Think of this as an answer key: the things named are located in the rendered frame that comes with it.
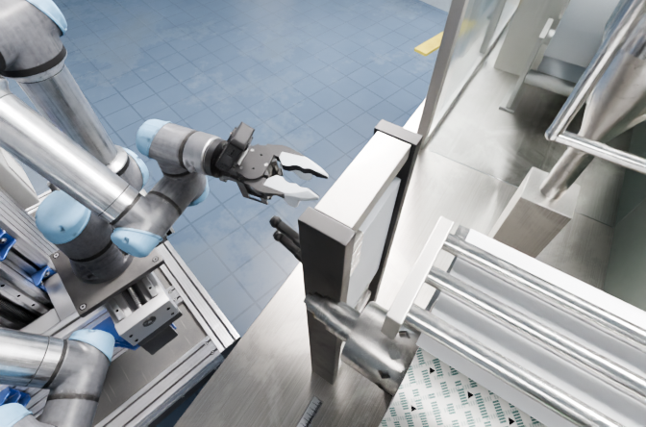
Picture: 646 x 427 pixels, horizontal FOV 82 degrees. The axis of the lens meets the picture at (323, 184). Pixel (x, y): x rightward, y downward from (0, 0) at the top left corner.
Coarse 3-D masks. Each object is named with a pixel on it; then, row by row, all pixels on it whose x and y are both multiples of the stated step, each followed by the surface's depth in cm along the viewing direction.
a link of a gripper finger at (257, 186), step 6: (246, 180) 62; (252, 180) 62; (258, 180) 62; (264, 180) 62; (246, 186) 62; (252, 186) 61; (258, 186) 61; (264, 186) 61; (258, 192) 61; (264, 192) 60; (270, 192) 60; (276, 192) 60; (282, 192) 60
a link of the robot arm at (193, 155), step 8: (192, 136) 66; (200, 136) 66; (208, 136) 67; (192, 144) 65; (200, 144) 65; (208, 144) 65; (184, 152) 65; (192, 152) 65; (200, 152) 65; (184, 160) 66; (192, 160) 65; (200, 160) 65; (192, 168) 66; (200, 168) 66
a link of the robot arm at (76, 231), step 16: (64, 192) 84; (48, 208) 82; (64, 208) 82; (80, 208) 81; (48, 224) 80; (64, 224) 80; (80, 224) 81; (96, 224) 86; (48, 240) 82; (64, 240) 82; (80, 240) 84; (96, 240) 87; (80, 256) 87
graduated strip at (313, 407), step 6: (312, 402) 71; (318, 402) 71; (312, 408) 70; (318, 408) 70; (306, 414) 69; (312, 414) 69; (300, 420) 69; (306, 420) 69; (312, 420) 69; (300, 426) 68; (306, 426) 68
